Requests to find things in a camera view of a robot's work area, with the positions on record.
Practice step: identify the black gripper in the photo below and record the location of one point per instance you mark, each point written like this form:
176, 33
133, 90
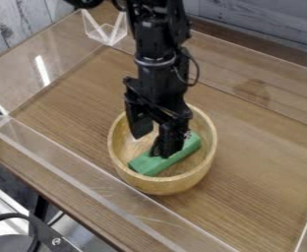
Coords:
153, 98

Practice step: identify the green rectangular block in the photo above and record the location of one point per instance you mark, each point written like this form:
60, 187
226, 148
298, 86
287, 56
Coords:
149, 166

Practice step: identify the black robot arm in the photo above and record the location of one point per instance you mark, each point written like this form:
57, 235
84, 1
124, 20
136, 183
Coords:
159, 25

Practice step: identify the light wooden bowl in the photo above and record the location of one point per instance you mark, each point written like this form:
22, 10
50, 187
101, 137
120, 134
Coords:
184, 174

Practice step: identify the clear acrylic tray enclosure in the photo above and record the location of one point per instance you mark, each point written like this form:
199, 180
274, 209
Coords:
62, 92

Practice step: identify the black metal table bracket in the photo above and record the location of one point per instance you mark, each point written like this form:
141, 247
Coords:
48, 237

